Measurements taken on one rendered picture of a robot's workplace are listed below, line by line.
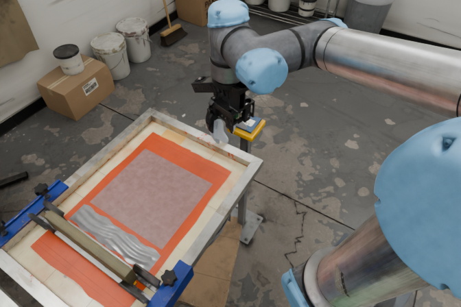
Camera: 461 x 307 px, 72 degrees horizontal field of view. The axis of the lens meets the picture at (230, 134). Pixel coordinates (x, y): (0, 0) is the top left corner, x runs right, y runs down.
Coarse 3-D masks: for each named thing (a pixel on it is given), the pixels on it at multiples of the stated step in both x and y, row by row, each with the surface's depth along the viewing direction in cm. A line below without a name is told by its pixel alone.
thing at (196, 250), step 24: (144, 120) 140; (168, 120) 140; (120, 144) 132; (216, 144) 131; (96, 168) 125; (72, 192) 119; (240, 192) 115; (216, 216) 109; (0, 264) 98; (192, 264) 98; (24, 288) 93; (48, 288) 93
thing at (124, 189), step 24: (144, 144) 135; (168, 144) 135; (120, 168) 127; (144, 168) 127; (168, 168) 127; (96, 192) 119; (120, 192) 119; (144, 192) 119; (120, 216) 112; (48, 240) 107; (96, 240) 107; (72, 264) 101
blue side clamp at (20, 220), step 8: (56, 184) 116; (64, 184) 116; (48, 192) 114; (56, 192) 114; (40, 200) 112; (48, 200) 112; (24, 208) 108; (32, 208) 109; (40, 208) 109; (16, 216) 106; (24, 216) 107; (8, 224) 105; (16, 224) 105; (24, 224) 105; (8, 232) 103; (16, 232) 104; (0, 240) 102; (8, 240) 102; (0, 248) 101
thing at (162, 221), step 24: (192, 168) 127; (216, 168) 127; (168, 192) 119; (192, 192) 119; (144, 216) 112; (168, 216) 112; (192, 216) 112; (144, 240) 107; (168, 240) 106; (96, 288) 96; (120, 288) 96; (144, 288) 96
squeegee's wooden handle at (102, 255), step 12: (48, 216) 101; (60, 228) 98; (72, 228) 98; (72, 240) 99; (84, 240) 96; (96, 252) 93; (108, 252) 93; (108, 264) 91; (120, 264) 91; (120, 276) 91; (132, 276) 92
